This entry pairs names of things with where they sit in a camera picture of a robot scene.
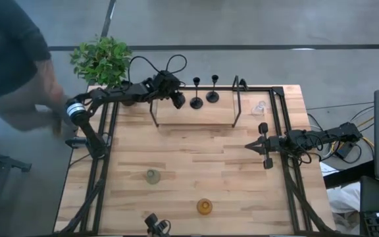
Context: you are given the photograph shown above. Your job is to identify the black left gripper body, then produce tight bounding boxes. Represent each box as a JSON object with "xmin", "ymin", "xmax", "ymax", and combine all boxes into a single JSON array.
[{"xmin": 144, "ymin": 70, "xmax": 182, "ymax": 99}]

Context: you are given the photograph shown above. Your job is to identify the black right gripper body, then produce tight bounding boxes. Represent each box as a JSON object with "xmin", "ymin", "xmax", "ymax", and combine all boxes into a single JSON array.
[{"xmin": 258, "ymin": 121, "xmax": 288, "ymax": 171}]

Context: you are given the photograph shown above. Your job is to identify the clear ribbed glass candle holder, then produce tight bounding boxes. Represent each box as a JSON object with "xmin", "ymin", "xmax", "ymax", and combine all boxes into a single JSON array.
[{"xmin": 251, "ymin": 100, "xmax": 268, "ymax": 117}]

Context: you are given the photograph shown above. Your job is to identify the tall black metal candlestick holder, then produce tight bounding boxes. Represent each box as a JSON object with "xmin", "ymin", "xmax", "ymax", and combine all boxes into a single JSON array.
[{"xmin": 189, "ymin": 76, "xmax": 205, "ymax": 110}]

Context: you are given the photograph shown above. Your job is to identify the amber ribbed glass candle holder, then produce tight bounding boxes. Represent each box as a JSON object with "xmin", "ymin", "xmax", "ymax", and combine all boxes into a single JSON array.
[{"xmin": 196, "ymin": 197, "xmax": 214, "ymax": 217}]

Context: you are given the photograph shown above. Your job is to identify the greenish ribbed glass candle holder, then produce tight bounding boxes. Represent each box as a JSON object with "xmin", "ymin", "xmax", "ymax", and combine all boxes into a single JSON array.
[{"xmin": 145, "ymin": 169, "xmax": 162, "ymax": 185}]

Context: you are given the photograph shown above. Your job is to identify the white paper sheet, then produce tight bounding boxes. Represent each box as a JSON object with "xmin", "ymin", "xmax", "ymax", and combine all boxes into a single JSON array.
[{"xmin": 319, "ymin": 161, "xmax": 340, "ymax": 178}]

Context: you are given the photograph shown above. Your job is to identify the green plant in black pot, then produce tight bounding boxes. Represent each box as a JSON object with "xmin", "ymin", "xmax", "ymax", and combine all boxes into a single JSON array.
[{"xmin": 70, "ymin": 34, "xmax": 138, "ymax": 107}]

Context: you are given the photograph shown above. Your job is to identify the black power adapter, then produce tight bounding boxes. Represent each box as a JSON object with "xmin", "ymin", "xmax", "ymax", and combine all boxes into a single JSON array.
[{"xmin": 335, "ymin": 141, "xmax": 355, "ymax": 160}]

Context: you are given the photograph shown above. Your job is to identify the white plastic bag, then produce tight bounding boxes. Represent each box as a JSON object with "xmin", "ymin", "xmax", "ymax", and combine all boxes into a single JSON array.
[{"xmin": 326, "ymin": 182, "xmax": 362, "ymax": 215}]

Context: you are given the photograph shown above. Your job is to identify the person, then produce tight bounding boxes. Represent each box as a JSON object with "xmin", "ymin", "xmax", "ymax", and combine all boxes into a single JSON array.
[{"xmin": 0, "ymin": 0, "xmax": 68, "ymax": 138}]

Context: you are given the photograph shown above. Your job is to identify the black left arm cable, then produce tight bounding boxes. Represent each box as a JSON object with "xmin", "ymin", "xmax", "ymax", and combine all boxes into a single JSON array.
[{"xmin": 128, "ymin": 53, "xmax": 188, "ymax": 88}]

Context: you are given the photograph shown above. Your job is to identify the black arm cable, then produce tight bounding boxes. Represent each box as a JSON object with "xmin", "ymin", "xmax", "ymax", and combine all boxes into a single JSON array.
[
  {"xmin": 128, "ymin": 53, "xmax": 188, "ymax": 88},
  {"xmin": 286, "ymin": 132, "xmax": 324, "ymax": 165}
]

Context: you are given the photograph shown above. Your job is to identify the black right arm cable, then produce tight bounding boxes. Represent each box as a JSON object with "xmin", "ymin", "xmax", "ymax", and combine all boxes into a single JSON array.
[{"xmin": 286, "ymin": 132, "xmax": 324, "ymax": 165}]

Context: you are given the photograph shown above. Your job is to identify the wooden shelf with black frame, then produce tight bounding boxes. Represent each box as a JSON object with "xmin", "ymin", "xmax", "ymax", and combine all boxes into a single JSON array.
[{"xmin": 149, "ymin": 74, "xmax": 243, "ymax": 129}]

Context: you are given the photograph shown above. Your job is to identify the black aluminium table frame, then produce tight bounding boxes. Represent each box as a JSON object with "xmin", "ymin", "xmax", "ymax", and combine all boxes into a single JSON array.
[{"xmin": 57, "ymin": 85, "xmax": 337, "ymax": 236}]

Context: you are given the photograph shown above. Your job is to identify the yellow cable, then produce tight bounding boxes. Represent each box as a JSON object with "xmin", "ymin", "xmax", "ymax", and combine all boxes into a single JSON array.
[{"xmin": 357, "ymin": 116, "xmax": 375, "ymax": 148}]

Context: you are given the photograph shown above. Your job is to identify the black device with cable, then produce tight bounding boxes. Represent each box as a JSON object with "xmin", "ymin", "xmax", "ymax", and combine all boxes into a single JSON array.
[{"xmin": 144, "ymin": 213, "xmax": 172, "ymax": 237}]

